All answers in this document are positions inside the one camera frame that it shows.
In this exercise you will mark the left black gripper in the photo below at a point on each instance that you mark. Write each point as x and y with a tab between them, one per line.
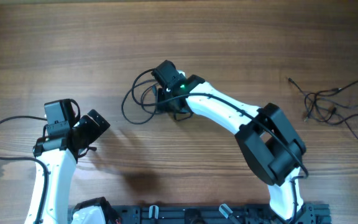
95	131

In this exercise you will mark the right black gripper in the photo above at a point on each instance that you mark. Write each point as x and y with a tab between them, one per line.
161	93

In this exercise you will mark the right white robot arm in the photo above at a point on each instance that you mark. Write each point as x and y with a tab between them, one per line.
268	142

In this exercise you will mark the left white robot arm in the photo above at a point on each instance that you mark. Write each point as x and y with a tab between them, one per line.
69	137

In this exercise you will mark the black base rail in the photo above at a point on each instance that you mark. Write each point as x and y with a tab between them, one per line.
247	214

